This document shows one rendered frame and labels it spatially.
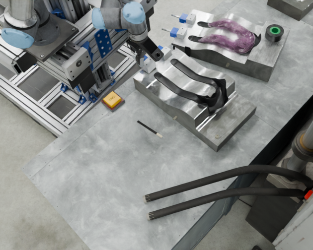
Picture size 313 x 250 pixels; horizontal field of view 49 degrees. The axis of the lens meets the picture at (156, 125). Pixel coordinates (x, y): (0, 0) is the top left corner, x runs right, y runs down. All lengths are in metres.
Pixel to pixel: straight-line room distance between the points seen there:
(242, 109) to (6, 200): 1.68
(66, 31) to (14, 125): 1.29
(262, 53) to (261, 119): 0.30
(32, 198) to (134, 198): 1.17
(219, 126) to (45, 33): 0.84
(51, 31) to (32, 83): 1.09
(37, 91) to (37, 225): 0.92
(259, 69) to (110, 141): 0.75
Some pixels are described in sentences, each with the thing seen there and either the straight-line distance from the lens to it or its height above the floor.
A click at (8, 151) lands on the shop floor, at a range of 2.68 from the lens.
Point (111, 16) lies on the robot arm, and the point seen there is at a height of 1.27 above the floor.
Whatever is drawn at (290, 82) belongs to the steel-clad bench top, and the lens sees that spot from 1.72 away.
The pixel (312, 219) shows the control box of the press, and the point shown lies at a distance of 0.79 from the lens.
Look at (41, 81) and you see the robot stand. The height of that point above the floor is 0.21.
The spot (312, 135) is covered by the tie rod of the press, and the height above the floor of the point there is 1.12.
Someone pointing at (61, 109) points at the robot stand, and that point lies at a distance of 2.44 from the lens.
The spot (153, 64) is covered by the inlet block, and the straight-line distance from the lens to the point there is 1.56.
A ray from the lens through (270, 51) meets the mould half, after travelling 1.67.
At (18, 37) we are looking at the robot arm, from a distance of 1.42.
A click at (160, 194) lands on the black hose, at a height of 0.84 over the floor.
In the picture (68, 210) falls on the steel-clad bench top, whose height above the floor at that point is 0.80.
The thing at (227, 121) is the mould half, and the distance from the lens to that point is 1.48.
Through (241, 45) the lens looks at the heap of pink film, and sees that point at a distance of 1.70.
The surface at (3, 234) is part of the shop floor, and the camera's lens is 2.46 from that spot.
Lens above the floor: 2.12
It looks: 59 degrees down
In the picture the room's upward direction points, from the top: 9 degrees counter-clockwise
